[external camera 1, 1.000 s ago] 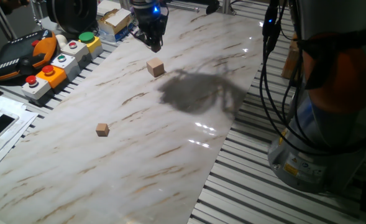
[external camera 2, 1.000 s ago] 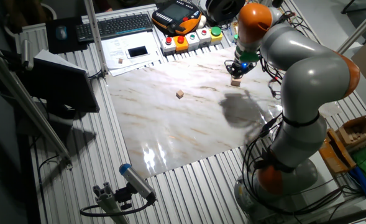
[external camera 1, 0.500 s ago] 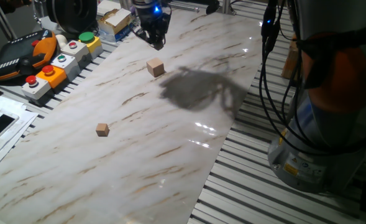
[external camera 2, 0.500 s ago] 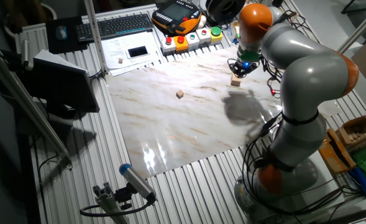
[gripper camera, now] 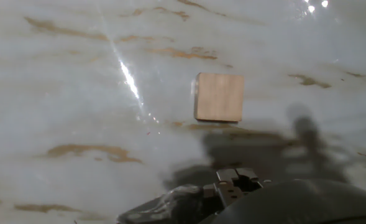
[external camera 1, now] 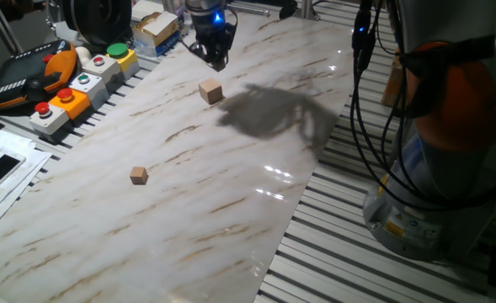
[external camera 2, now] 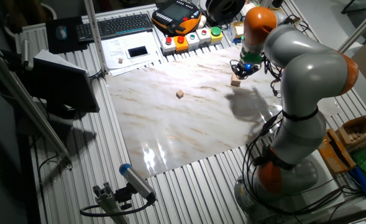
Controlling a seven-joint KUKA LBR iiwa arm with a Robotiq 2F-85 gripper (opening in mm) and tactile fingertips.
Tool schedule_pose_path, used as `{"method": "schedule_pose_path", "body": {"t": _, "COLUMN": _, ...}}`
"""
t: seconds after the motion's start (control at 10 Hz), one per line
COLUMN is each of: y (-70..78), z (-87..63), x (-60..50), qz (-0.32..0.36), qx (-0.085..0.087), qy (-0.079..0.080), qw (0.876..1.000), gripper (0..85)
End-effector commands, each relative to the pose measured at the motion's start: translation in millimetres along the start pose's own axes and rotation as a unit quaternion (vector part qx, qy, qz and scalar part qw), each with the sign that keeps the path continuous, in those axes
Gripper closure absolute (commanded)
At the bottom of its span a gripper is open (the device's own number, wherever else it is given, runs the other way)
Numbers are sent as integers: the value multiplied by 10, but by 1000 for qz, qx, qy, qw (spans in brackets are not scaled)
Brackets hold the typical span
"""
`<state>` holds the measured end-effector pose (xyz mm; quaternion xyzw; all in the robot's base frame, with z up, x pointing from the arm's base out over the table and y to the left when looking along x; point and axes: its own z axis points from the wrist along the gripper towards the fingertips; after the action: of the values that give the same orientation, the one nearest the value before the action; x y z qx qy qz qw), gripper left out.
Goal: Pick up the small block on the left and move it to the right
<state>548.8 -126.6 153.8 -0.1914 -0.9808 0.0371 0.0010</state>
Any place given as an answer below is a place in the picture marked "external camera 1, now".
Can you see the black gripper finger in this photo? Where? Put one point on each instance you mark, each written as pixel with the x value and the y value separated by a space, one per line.
pixel 199 49
pixel 218 61

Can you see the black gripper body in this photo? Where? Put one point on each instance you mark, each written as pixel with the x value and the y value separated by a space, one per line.
pixel 209 25

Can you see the large wooden cube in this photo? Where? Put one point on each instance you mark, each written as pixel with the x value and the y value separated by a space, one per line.
pixel 210 91

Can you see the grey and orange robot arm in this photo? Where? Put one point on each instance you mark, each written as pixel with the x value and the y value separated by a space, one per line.
pixel 462 118

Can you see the blue flat box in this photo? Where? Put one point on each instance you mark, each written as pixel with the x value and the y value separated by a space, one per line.
pixel 163 47

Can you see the cardboard box white label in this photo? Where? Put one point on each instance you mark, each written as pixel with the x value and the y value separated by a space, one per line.
pixel 155 29

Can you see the white flat box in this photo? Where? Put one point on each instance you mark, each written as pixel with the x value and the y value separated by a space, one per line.
pixel 146 8

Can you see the yellow box green button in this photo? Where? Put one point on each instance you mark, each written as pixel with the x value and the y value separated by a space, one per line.
pixel 127 62

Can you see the grey box flat red button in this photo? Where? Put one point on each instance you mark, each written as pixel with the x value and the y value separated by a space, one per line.
pixel 104 69

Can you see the black filament spool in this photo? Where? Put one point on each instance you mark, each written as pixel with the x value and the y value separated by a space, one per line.
pixel 98 21

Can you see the grey box green white button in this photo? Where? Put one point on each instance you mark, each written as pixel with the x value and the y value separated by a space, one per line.
pixel 89 87

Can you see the orange box red mushroom button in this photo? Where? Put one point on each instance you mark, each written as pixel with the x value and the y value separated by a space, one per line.
pixel 74 106

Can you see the small wooden cube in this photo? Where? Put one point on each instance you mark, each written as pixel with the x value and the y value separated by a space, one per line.
pixel 139 176

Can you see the grey box red mushroom button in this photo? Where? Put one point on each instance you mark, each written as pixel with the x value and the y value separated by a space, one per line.
pixel 49 121

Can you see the brown cardboard box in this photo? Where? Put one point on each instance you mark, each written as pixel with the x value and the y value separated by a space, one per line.
pixel 393 80

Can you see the black orange teach pendant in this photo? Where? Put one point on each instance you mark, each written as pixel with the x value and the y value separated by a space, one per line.
pixel 24 80

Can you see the white marble pattern mat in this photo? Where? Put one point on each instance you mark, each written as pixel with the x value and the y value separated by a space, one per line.
pixel 146 231

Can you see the white paper sheets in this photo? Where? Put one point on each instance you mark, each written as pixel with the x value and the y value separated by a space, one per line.
pixel 7 141

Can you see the aluminium frame post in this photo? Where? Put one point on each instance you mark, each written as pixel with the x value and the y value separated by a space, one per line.
pixel 310 9

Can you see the grey metal frame bar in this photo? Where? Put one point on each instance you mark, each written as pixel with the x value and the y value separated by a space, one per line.
pixel 5 31

